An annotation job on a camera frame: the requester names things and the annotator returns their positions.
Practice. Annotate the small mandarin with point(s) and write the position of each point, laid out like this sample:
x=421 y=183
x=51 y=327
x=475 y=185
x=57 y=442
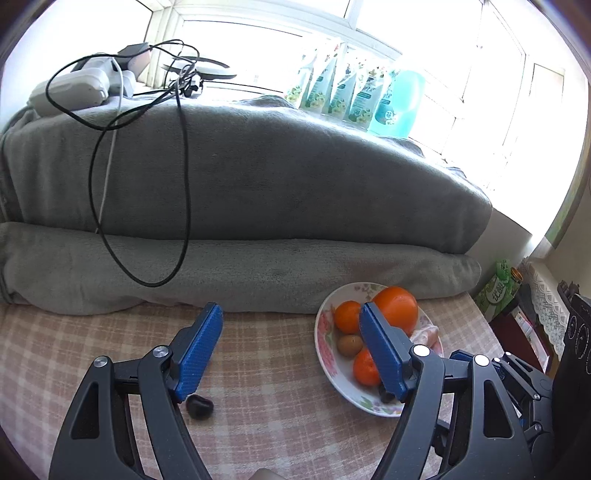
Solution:
x=364 y=369

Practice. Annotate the pink snack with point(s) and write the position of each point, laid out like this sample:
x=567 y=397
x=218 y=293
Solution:
x=427 y=334

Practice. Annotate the white floral bowl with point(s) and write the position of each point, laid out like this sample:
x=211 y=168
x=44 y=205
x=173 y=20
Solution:
x=330 y=364

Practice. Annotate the white lace cloth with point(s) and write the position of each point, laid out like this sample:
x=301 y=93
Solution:
x=547 y=300

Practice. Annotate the large orange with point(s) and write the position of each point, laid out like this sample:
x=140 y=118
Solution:
x=397 y=307

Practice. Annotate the teal plastic bottle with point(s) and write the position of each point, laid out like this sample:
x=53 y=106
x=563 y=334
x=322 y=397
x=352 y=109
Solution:
x=406 y=101

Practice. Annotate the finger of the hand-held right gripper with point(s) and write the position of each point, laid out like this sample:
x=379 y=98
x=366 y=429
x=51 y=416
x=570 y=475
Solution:
x=538 y=429
x=521 y=376

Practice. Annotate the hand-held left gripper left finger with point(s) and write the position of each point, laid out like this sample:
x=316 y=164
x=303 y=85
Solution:
x=198 y=355

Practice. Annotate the dark grey power adapter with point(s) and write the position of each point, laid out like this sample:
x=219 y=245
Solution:
x=136 y=62

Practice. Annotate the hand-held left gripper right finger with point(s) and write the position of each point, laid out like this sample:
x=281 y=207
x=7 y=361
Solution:
x=385 y=355

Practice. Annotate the grey fleece blanket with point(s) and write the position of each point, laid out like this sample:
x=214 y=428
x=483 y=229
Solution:
x=277 y=184

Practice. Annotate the green carton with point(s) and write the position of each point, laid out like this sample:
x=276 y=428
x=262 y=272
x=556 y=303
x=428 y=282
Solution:
x=496 y=290

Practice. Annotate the white power adapter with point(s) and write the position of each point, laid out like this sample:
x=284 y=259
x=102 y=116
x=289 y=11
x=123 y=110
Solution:
x=69 y=90

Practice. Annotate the dark brown chestnut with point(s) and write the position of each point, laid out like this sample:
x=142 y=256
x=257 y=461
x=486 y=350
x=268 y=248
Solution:
x=199 y=406
x=386 y=395

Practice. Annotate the dark round stand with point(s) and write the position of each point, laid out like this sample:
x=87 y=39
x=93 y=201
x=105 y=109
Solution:
x=210 y=69

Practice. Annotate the small brown kiwi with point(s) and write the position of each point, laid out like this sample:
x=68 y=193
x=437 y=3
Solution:
x=349 y=344

